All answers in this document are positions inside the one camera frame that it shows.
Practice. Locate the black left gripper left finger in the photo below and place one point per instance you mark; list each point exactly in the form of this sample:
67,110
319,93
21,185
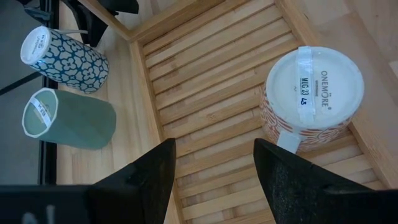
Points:
136,193

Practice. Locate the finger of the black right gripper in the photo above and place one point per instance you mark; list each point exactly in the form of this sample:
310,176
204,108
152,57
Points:
91,25
121,6

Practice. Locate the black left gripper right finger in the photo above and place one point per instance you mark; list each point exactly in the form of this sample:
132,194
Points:
298,193

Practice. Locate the blue floral pattern mug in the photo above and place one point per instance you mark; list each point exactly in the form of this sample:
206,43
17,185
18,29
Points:
74,62

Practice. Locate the sage green mug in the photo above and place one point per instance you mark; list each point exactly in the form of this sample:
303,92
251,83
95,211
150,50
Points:
77,121

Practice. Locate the orange leaf pattern mug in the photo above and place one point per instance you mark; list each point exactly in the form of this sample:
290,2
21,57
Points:
314,90

